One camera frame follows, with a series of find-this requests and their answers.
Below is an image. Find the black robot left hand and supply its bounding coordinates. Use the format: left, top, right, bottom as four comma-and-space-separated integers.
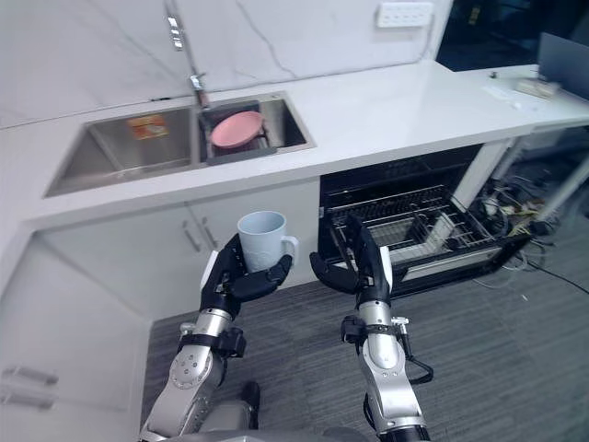
200, 232, 295, 320

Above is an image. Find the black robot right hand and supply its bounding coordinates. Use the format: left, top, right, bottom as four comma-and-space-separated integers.
308, 214, 394, 308

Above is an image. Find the pale blue ceramic mug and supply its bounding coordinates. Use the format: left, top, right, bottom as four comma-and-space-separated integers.
237, 210, 301, 273

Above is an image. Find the white under-sink cabinet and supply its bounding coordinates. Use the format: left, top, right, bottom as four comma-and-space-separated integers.
32, 178, 321, 320

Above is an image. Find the black dishwasher door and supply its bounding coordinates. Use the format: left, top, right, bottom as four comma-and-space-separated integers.
321, 232, 535, 299

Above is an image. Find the black built-in dishwasher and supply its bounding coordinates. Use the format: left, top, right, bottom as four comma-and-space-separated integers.
318, 143, 535, 299

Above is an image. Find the black sink drain rack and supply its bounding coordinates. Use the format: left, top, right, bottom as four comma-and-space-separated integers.
198, 102, 273, 168

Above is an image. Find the stainless steel double sink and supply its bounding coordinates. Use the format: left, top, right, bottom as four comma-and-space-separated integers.
43, 90, 318, 199

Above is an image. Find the orange sink sticker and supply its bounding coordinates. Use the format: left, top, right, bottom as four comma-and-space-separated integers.
126, 115, 169, 141

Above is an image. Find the chrome sink faucet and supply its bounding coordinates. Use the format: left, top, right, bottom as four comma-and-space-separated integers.
163, 0, 211, 110

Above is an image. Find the dark robot left foot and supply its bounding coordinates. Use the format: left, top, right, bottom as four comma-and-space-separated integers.
240, 380, 262, 432

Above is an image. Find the silver robot torso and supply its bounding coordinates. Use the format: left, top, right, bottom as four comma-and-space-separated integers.
183, 399, 374, 442

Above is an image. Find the white cabinet side panel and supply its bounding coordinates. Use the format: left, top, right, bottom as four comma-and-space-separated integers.
458, 141, 513, 209

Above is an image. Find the pink plate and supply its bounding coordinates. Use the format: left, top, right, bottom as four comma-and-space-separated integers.
210, 110, 266, 149

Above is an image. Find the white side cabinet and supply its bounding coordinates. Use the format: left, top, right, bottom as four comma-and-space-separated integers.
0, 250, 156, 442

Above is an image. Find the white paper sheet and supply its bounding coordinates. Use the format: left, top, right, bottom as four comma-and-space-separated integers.
481, 82, 522, 99

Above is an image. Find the white desk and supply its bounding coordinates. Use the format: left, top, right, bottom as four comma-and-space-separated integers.
478, 63, 589, 227

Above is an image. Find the beige box on desk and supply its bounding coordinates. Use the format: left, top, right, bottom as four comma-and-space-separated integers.
514, 77, 560, 99

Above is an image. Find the dark glass partition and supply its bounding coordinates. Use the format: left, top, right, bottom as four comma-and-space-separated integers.
434, 0, 589, 71

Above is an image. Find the dark grey desk partition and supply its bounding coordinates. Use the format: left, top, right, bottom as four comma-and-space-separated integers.
537, 31, 589, 101

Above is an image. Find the silver cabinet handle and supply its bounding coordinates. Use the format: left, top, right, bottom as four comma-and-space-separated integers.
181, 219, 202, 254
0, 365, 60, 387
200, 215, 218, 250
0, 390, 57, 412

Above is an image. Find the wire dishwasher rack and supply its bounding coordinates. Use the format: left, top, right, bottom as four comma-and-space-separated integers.
328, 183, 490, 267

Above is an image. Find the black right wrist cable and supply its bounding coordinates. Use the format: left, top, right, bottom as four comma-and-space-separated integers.
398, 321, 435, 385

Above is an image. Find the tangled cable bundle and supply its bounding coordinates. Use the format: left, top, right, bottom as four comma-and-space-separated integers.
477, 169, 561, 243

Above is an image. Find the black cable on carpet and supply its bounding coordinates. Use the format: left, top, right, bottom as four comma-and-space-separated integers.
527, 258, 589, 283

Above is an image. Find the white wall power outlet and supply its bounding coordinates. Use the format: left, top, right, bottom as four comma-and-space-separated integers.
374, 1, 436, 30

